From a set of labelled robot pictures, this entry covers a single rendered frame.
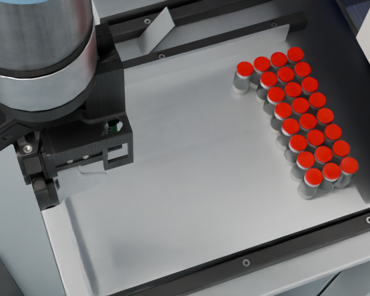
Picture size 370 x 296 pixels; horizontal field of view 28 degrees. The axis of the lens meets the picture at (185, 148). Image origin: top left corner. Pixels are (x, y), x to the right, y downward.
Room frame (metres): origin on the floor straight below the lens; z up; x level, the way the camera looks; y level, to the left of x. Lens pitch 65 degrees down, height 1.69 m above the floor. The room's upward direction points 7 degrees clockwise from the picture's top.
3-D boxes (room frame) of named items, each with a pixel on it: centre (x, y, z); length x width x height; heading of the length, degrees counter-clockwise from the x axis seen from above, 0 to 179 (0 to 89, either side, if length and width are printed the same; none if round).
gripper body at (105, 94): (0.24, 0.09, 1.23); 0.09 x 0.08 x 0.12; 116
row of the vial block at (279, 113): (0.42, -0.12, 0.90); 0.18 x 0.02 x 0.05; 26
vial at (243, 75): (0.48, -0.06, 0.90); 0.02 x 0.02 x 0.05
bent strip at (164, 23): (0.50, 0.10, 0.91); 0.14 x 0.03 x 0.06; 117
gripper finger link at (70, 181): (0.22, 0.09, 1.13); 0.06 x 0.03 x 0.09; 116
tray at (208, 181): (0.37, -0.02, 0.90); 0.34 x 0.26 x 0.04; 116
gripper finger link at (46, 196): (0.21, 0.11, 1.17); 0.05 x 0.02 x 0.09; 26
